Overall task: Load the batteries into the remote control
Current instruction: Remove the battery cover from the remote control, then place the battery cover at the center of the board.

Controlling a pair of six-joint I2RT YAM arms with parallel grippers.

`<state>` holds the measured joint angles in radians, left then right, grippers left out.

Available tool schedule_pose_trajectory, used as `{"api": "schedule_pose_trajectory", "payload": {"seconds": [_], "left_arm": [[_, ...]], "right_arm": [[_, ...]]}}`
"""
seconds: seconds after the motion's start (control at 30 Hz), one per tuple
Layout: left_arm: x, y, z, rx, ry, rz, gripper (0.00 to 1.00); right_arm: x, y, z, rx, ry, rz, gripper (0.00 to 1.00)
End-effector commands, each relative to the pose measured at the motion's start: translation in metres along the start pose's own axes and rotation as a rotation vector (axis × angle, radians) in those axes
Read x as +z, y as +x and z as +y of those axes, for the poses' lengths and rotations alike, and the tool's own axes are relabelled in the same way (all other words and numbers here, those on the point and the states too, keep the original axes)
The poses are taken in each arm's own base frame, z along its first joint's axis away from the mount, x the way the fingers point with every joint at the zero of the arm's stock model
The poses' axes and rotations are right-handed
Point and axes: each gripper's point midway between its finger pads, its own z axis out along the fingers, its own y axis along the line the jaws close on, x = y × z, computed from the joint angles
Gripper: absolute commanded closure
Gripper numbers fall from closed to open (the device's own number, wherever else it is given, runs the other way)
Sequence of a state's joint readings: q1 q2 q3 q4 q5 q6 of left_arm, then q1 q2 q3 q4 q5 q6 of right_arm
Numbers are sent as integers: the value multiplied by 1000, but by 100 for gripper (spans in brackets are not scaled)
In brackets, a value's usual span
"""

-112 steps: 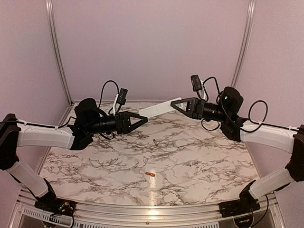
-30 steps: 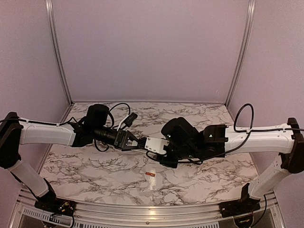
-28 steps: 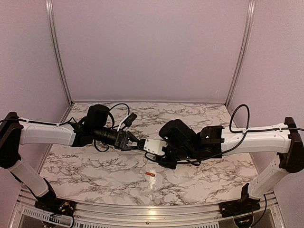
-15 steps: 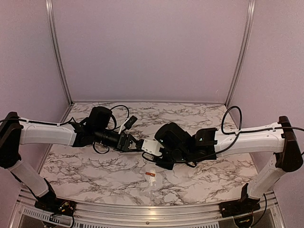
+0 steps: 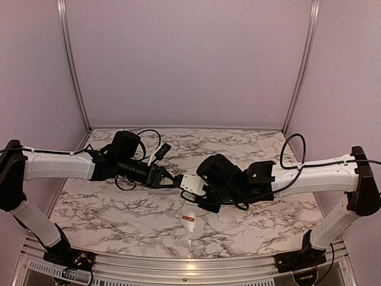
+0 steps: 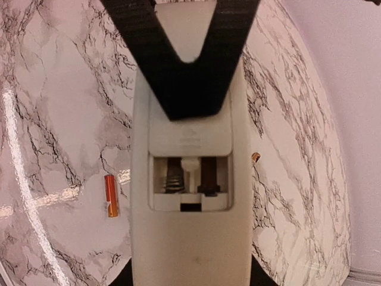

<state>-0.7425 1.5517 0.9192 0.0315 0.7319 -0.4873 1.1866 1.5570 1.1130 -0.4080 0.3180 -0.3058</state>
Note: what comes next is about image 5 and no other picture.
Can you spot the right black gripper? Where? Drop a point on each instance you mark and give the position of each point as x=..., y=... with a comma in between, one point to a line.
x=212, y=207

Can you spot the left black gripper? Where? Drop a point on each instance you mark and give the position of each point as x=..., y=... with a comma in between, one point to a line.
x=155, y=176

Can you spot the orange AA battery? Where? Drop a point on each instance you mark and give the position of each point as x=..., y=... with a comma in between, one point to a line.
x=191, y=219

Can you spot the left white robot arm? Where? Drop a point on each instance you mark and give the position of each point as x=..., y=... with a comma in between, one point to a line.
x=113, y=161

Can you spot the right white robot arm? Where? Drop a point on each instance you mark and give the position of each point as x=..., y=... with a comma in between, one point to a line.
x=219, y=181

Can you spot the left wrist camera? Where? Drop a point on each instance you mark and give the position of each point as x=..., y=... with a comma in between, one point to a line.
x=159, y=153

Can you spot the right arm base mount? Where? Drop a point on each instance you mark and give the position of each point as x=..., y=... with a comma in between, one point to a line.
x=294, y=261

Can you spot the front aluminium rail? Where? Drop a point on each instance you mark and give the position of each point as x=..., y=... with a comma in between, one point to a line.
x=121, y=269

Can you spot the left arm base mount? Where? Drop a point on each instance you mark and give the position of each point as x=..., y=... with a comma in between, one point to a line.
x=73, y=259

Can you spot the right aluminium frame post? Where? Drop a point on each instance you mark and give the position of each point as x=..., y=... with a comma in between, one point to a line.
x=303, y=67

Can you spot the aluminium frame post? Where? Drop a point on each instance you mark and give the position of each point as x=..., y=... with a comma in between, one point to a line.
x=68, y=50
x=303, y=67

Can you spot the left aluminium frame post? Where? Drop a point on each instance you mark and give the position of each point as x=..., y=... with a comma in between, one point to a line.
x=68, y=50

